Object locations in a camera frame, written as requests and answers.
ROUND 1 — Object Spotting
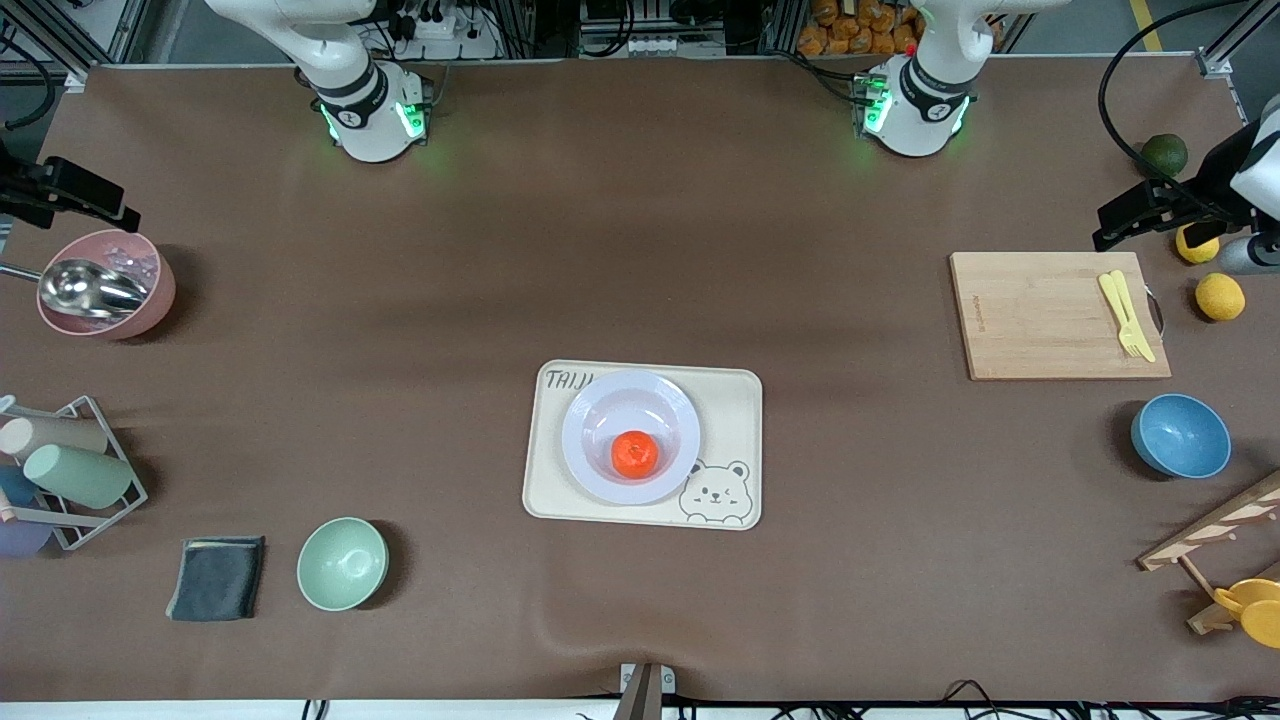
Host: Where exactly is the white ribbed plate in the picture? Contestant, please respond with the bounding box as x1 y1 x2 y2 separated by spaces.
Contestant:
561 369 703 506

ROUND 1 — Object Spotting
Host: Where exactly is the orange fruit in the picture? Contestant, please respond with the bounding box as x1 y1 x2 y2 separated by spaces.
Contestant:
611 431 660 479

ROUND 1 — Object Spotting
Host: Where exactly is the green lime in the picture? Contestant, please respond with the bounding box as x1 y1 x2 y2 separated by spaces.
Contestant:
1142 133 1189 180

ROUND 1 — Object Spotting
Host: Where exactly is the metal scoop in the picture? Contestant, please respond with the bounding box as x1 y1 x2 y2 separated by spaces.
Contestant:
0 259 149 321

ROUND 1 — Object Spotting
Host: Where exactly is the yellow plastic fork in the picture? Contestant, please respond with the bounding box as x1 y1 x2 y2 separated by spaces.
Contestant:
1098 273 1142 358

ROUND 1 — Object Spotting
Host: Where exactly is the yellow plastic knife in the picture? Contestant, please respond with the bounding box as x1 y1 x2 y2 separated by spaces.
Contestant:
1110 270 1158 364

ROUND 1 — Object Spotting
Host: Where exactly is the pink bowl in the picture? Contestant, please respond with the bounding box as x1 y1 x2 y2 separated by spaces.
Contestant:
37 231 177 340

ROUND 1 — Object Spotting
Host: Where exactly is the wooden cutting board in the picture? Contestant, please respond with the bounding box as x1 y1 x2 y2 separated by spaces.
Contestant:
949 251 1172 382

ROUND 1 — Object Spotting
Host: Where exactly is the blue bowl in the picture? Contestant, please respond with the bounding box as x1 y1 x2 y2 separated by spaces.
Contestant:
1131 393 1233 480

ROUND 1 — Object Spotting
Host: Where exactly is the beige cup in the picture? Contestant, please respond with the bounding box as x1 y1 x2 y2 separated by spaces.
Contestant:
0 415 109 459

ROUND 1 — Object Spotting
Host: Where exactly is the mint green cup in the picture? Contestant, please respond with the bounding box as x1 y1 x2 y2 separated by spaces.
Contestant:
23 444 134 509

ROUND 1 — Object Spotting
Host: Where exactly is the wooden drying rack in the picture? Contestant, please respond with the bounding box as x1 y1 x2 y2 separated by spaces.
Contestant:
1137 470 1280 636

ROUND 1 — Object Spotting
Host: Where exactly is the purple cup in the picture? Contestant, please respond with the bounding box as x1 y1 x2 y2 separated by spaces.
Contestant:
0 520 53 559

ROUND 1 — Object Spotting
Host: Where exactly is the orange snack bags pile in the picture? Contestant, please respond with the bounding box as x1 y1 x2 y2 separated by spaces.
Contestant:
797 0 926 57

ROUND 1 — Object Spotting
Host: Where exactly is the white power strip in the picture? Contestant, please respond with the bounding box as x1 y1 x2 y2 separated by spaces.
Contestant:
395 0 501 61

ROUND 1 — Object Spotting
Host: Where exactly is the dark grey folded cloth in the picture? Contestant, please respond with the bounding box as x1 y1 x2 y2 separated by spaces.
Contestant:
166 536 267 622

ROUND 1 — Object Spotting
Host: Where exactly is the yellow cup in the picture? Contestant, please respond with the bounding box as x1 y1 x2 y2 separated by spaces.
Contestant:
1213 578 1280 649

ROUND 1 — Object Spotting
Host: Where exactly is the mint green bowl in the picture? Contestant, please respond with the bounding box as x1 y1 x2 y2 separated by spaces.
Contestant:
296 516 389 612

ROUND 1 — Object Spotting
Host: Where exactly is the cream bear print tray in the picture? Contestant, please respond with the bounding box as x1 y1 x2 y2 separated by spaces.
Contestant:
522 359 763 531

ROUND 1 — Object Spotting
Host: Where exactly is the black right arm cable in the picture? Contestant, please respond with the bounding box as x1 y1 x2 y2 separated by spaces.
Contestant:
0 30 57 131

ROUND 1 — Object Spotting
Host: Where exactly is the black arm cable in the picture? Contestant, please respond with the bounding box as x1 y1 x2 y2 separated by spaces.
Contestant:
1097 0 1251 193
0 30 57 131

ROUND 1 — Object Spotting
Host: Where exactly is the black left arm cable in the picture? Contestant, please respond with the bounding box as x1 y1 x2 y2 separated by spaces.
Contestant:
1097 0 1251 193

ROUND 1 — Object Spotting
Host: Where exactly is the grey wire cup rack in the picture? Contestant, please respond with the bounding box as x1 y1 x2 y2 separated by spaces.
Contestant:
0 395 149 552

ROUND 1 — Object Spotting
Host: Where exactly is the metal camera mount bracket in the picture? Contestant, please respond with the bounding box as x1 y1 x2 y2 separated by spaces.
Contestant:
612 662 676 720

